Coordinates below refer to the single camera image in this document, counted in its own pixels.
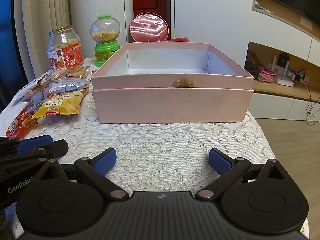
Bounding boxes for white router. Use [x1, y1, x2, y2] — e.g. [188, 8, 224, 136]
[269, 54, 291, 77]

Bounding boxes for clear peanut jar gold lid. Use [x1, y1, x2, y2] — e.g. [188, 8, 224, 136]
[47, 25, 84, 71]

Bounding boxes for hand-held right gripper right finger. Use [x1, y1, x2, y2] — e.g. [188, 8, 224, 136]
[195, 148, 293, 201]

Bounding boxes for beige curtain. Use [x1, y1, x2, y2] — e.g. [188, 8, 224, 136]
[22, 0, 71, 77]

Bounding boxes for white set-top box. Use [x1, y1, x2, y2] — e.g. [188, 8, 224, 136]
[275, 76, 294, 87]

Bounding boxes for white wooden media cabinet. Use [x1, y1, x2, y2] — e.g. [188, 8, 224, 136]
[244, 0, 320, 128]

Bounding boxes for candies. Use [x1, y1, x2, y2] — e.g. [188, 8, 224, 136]
[10, 76, 51, 103]

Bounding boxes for silver blue snack packet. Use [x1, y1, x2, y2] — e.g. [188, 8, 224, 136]
[47, 78, 88, 94]

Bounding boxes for white tall cabinet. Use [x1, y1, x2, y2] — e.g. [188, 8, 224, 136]
[172, 0, 256, 55]

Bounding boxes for pink gift box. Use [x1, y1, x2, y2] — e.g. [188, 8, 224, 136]
[90, 42, 254, 90]

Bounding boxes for white lace tablecloth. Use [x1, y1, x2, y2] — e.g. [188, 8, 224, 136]
[0, 57, 276, 240]

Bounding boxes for toy truck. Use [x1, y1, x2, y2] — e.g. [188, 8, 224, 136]
[245, 57, 261, 79]

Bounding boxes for pink soft object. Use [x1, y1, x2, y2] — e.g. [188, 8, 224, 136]
[258, 69, 276, 83]

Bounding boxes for green candy dispenser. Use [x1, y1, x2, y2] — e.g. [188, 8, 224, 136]
[90, 14, 121, 67]

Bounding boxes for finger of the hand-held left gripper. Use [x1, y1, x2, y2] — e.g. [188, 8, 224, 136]
[0, 134, 53, 155]
[0, 140, 69, 174]

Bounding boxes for yellow snack packet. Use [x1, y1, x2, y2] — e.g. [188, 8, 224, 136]
[31, 86, 90, 119]

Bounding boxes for clear packet of yellow snacks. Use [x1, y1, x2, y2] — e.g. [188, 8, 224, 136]
[63, 66, 92, 81]

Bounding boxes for white cable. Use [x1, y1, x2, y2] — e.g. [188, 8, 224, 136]
[304, 82, 317, 127]

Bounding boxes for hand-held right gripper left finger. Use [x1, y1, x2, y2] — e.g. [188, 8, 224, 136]
[37, 148, 128, 201]

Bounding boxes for red bowl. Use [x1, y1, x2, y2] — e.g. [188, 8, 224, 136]
[166, 37, 192, 43]

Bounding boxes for red snack packet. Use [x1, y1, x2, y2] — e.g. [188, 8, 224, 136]
[5, 106, 38, 139]

